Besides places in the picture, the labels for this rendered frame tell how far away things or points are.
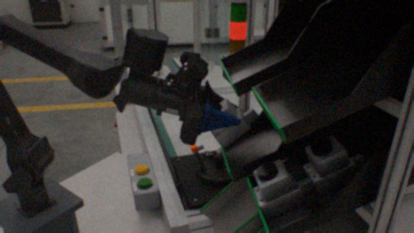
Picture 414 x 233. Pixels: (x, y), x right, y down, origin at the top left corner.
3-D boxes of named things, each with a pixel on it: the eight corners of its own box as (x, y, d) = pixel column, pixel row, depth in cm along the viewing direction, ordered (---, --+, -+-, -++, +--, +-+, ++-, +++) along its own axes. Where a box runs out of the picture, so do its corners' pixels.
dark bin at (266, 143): (234, 182, 60) (217, 150, 57) (221, 144, 71) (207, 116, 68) (384, 113, 57) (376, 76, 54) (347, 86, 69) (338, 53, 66)
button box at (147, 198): (136, 212, 95) (133, 193, 92) (128, 170, 113) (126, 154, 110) (161, 207, 96) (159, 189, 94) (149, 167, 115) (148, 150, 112)
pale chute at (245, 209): (221, 265, 68) (205, 256, 66) (212, 219, 80) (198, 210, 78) (332, 176, 61) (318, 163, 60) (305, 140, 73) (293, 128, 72)
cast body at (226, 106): (225, 148, 64) (199, 124, 61) (223, 135, 67) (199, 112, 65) (260, 121, 61) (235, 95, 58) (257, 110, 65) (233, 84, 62)
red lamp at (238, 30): (233, 40, 102) (233, 23, 100) (227, 36, 106) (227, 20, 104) (248, 39, 103) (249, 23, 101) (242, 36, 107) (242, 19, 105)
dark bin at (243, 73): (237, 97, 53) (217, 55, 50) (223, 70, 65) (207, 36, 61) (408, 15, 51) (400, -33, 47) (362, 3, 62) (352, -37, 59)
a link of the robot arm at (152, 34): (82, 91, 57) (92, 22, 52) (99, 75, 64) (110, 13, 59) (148, 111, 58) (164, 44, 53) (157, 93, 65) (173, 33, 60)
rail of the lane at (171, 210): (172, 257, 85) (170, 225, 81) (133, 112, 162) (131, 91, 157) (193, 252, 87) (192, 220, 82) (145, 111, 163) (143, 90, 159)
